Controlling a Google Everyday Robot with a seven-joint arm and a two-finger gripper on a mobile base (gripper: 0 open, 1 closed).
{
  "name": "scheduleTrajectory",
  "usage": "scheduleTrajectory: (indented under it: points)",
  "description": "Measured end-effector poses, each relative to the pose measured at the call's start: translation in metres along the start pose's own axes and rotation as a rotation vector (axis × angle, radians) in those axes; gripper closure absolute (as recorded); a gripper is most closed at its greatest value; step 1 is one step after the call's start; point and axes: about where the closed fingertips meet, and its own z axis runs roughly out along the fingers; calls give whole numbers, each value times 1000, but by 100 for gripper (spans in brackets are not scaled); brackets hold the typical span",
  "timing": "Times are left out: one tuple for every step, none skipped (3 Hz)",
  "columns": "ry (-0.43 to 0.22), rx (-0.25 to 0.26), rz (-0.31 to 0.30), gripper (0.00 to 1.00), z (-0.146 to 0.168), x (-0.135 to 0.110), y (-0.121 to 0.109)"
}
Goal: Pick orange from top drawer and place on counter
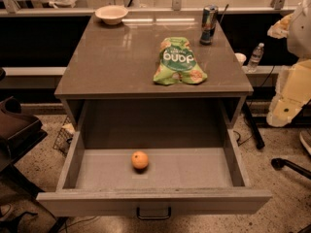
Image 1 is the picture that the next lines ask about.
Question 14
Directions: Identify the black floor stand leg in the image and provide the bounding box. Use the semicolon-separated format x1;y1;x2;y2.
242;103;265;150

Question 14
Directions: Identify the orange fruit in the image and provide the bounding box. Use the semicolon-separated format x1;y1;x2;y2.
131;151;149;170

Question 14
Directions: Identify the white bowl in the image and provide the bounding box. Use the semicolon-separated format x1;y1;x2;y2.
95;5;128;25

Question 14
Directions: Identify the black drawer handle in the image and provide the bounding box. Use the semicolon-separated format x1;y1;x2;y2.
136;207;172;220

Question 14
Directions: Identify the dark brown chair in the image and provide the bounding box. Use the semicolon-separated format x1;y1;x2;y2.
0;97;47;172

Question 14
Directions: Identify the wire mesh basket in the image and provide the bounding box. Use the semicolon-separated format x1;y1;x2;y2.
52;117;75;156

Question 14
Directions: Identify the grey cabinet counter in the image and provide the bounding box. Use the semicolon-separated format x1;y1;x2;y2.
55;12;253;122

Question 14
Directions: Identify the open grey top drawer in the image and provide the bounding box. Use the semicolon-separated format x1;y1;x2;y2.
36;98;273;217

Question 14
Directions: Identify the energy drink can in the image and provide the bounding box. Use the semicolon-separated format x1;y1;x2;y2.
200;5;219;46

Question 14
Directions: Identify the white paper cup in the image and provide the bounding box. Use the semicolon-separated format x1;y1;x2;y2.
235;52;246;65

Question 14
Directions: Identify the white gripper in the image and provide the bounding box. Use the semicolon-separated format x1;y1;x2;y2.
266;14;311;127

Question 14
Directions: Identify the green chip bag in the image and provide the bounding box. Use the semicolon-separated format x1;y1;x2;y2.
154;37;207;85

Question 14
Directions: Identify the clear plastic water bottle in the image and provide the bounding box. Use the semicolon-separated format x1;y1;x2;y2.
247;43;264;73

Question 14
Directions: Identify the black caster leg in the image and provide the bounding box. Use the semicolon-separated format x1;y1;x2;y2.
271;158;311;180

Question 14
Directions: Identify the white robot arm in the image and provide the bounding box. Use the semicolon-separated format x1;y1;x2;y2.
266;0;311;127

